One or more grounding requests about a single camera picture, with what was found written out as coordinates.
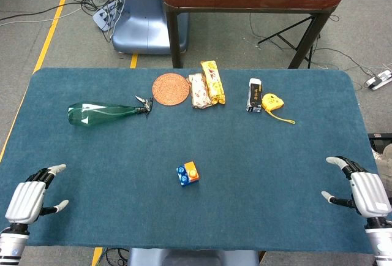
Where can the yellow tape measure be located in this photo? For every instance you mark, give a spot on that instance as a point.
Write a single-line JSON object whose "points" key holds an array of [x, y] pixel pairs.
{"points": [[272, 101]]}

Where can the orange plastic toy brick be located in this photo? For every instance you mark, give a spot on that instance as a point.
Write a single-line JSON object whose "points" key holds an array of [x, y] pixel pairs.
{"points": [[193, 171]]}

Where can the round woven brown coaster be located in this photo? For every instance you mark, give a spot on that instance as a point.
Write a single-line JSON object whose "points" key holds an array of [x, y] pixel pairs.
{"points": [[171, 89]]}

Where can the blue felt table cover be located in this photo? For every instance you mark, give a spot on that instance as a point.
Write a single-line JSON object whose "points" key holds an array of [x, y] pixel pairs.
{"points": [[122, 161]]}

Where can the white power strip with plugs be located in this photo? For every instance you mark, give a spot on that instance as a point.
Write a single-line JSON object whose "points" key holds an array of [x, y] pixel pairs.
{"points": [[105, 16]]}

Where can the yellow snack package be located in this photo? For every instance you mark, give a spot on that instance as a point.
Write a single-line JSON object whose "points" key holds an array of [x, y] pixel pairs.
{"points": [[213, 83]]}

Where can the grey brown cloth bag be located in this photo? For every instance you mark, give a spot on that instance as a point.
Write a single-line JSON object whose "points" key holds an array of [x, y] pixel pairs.
{"points": [[386, 161]]}

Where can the white snack package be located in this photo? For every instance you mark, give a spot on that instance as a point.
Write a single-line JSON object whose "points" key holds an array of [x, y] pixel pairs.
{"points": [[199, 92]]}

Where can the blue grey machine base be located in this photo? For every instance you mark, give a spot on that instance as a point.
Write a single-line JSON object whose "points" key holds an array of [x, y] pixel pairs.
{"points": [[144, 17]]}

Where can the black box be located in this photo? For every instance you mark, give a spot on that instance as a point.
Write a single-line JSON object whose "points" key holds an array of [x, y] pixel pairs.
{"points": [[381, 143]]}

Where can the blue grey robot chassis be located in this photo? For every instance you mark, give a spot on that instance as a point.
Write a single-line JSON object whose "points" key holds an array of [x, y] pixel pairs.
{"points": [[193, 258]]}

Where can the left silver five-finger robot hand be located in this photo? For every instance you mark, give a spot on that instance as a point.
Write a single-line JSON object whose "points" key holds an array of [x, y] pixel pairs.
{"points": [[26, 200]]}

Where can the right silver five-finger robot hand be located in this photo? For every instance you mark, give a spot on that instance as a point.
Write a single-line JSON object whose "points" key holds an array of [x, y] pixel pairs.
{"points": [[369, 194]]}

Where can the black and white carton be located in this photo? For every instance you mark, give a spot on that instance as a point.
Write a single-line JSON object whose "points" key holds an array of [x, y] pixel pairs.
{"points": [[254, 96]]}

